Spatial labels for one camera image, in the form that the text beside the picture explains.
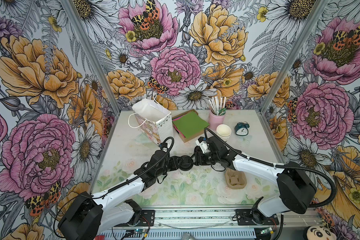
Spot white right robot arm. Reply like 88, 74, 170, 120
194, 137, 317, 225

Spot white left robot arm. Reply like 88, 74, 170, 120
58, 150, 193, 240

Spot stack of paper cups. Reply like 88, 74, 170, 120
216, 124, 232, 142

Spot pink cup holder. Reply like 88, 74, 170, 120
209, 110, 225, 131

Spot teal alarm clock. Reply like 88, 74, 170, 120
235, 122, 250, 136

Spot brown cardboard cup carrier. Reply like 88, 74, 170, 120
225, 169, 247, 190

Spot white floral gift bag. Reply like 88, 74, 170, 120
128, 99, 173, 145

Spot cartoon plush toy head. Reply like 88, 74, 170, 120
303, 226, 337, 240

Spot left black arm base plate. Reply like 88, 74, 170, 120
130, 210, 156, 227

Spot aluminium front rail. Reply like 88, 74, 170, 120
93, 206, 323, 240

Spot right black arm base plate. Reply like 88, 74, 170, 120
232, 209, 279, 226

